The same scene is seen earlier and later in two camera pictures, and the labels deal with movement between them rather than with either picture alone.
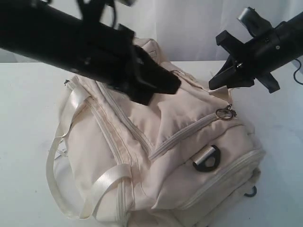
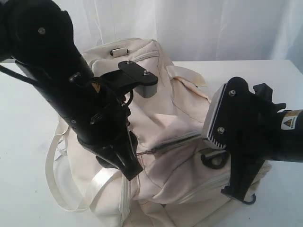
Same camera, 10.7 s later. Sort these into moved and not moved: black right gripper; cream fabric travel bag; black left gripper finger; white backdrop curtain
Moved: black right gripper; black left gripper finger
Not moved: cream fabric travel bag; white backdrop curtain
